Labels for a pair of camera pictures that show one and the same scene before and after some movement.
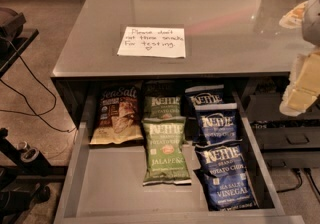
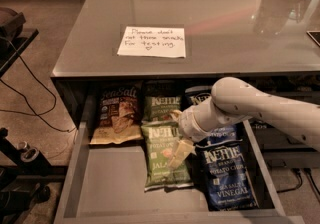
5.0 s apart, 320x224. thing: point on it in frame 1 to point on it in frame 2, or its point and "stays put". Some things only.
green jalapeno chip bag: (166, 155) stays put
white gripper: (312, 21) to (188, 122)
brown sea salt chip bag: (118, 117) stays put
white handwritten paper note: (151, 41) stays put
